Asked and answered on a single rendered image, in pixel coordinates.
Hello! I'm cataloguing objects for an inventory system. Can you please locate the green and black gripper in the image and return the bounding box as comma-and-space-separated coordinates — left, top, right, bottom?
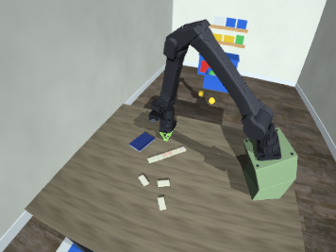
160, 117, 176, 142

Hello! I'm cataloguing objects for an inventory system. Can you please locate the blue flat rectangular pad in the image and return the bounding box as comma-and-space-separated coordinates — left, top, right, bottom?
129, 132, 156, 152

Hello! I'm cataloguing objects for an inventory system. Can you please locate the white domino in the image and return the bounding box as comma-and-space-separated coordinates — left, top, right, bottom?
158, 197, 166, 210
158, 180, 170, 187
157, 153, 168, 160
176, 146, 186, 154
166, 150, 177, 157
147, 156, 159, 163
139, 176, 149, 186

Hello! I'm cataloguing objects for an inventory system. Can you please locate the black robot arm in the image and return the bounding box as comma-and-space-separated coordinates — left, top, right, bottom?
149, 19, 281, 161

